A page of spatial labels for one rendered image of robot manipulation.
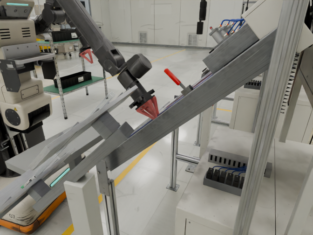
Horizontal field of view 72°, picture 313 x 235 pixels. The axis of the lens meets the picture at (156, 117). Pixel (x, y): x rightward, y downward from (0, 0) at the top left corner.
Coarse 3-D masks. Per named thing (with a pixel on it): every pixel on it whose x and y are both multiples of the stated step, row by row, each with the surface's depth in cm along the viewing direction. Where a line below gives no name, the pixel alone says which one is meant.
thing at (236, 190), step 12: (180, 156) 156; (216, 156) 98; (228, 156) 96; (240, 156) 96; (96, 168) 81; (228, 168) 92; (240, 168) 92; (204, 180) 85; (216, 180) 83; (228, 180) 81; (240, 180) 84; (108, 192) 84; (228, 192) 82; (240, 192) 80
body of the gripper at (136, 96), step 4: (132, 84) 75; (136, 84) 75; (140, 84) 76; (140, 88) 75; (136, 92) 75; (140, 92) 75; (144, 92) 76; (148, 92) 76; (152, 92) 79; (132, 96) 76; (136, 96) 75; (140, 96) 72; (136, 100) 73; (140, 100) 72; (132, 104) 74; (136, 104) 77
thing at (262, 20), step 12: (264, 0) 45; (276, 0) 44; (252, 12) 46; (264, 12) 46; (276, 12) 45; (252, 24) 47; (264, 24) 46; (276, 24) 45; (300, 36) 44; (312, 36) 44; (300, 48) 45
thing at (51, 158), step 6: (108, 96) 45; (114, 96) 46; (102, 102) 46; (108, 102) 46; (96, 108) 47; (90, 114) 48; (60, 150) 56; (54, 156) 58; (48, 162) 60; (42, 168) 62; (36, 174) 64
